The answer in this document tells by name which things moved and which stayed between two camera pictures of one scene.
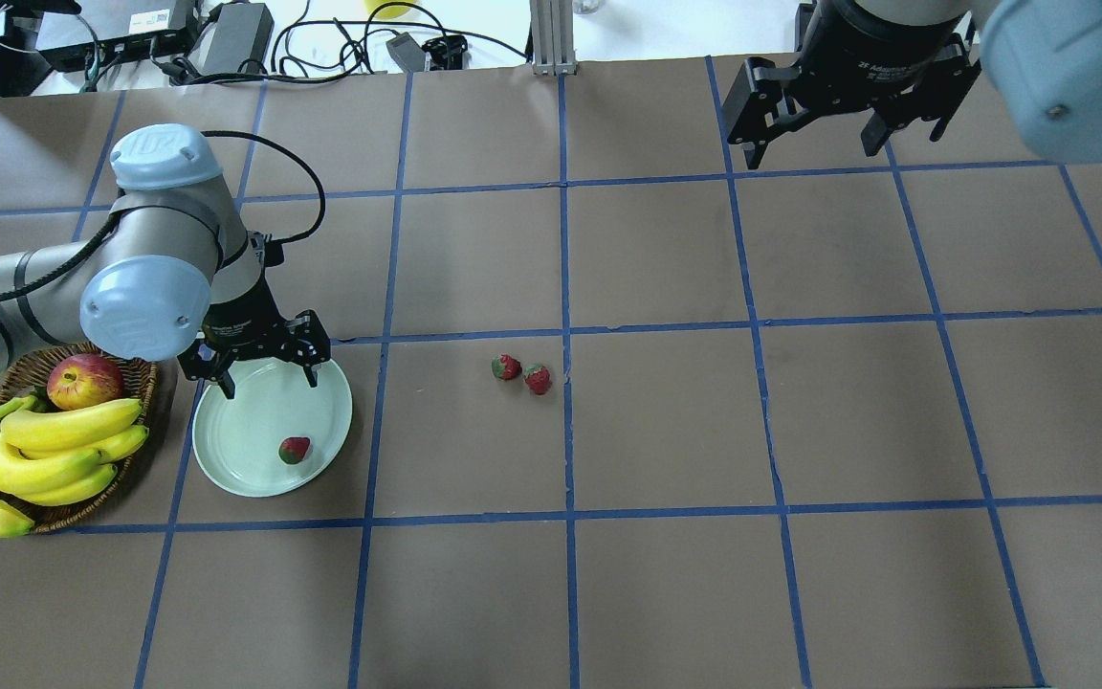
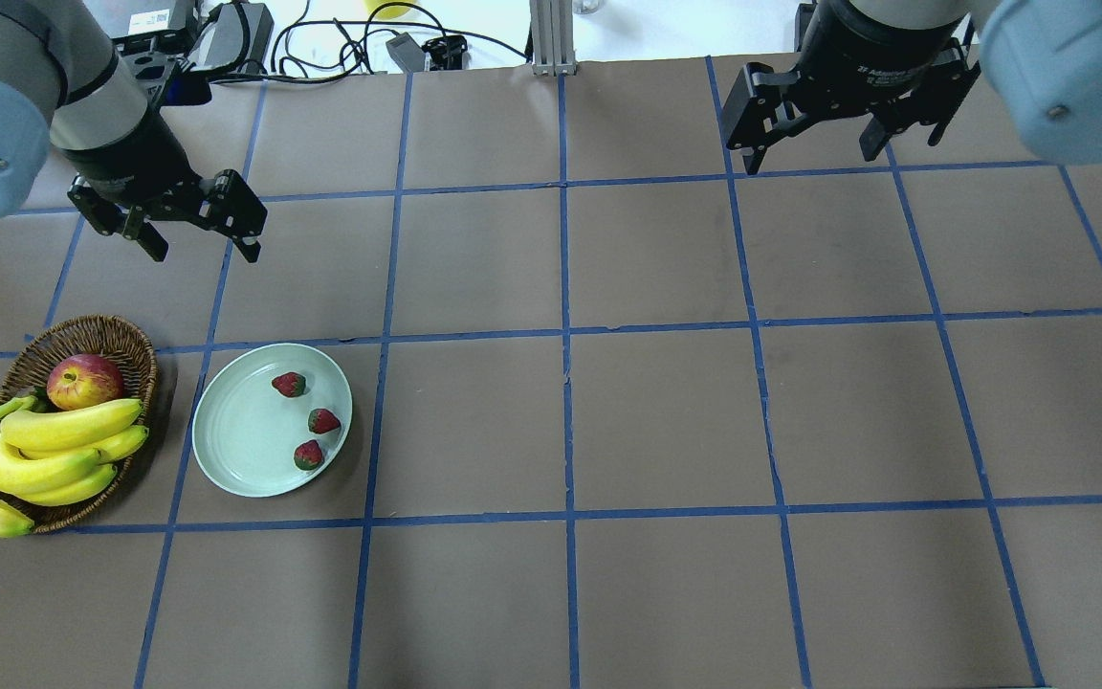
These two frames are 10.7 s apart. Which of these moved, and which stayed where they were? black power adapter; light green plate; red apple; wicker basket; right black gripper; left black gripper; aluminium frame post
Moved: left black gripper
Stayed: black power adapter; wicker basket; right black gripper; red apple; light green plate; aluminium frame post
